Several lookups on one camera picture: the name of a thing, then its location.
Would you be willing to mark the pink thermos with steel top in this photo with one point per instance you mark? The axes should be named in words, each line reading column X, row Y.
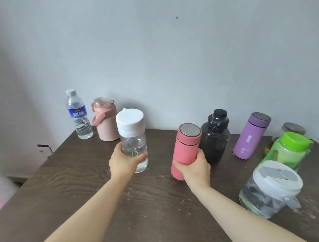
column 185, row 145

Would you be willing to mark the purple thermos with steel top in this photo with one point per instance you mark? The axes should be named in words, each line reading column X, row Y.
column 249, row 137

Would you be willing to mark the person's right thumb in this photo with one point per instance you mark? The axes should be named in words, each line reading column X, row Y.
column 180, row 165

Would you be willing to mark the plastic water bottle blue label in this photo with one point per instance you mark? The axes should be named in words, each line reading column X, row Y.
column 77, row 112

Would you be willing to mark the clear bottle with white lid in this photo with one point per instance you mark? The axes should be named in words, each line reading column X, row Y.
column 129, row 121

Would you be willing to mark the glass jar with grey lid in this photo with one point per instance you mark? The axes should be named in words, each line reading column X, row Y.
column 294, row 128

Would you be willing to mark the clear bottle with green lid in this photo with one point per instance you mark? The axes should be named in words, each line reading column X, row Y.
column 295, row 140

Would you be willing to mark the person's left forearm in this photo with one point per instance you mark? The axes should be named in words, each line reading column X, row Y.
column 94, row 212

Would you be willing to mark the clear jug white grey lid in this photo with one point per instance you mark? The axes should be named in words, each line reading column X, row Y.
column 269, row 184

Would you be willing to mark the person's left hand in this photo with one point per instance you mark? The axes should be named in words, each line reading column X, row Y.
column 121, row 165

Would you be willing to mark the person's right hand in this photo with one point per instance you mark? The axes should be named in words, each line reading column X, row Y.
column 196, row 173

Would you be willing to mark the person's right forearm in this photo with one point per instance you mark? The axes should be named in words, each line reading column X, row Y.
column 236, row 217

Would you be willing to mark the smoky dark bottle black cap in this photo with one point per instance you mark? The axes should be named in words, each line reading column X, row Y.
column 215, row 142

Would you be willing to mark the person's left thumb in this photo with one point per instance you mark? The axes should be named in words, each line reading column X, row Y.
column 140, row 158

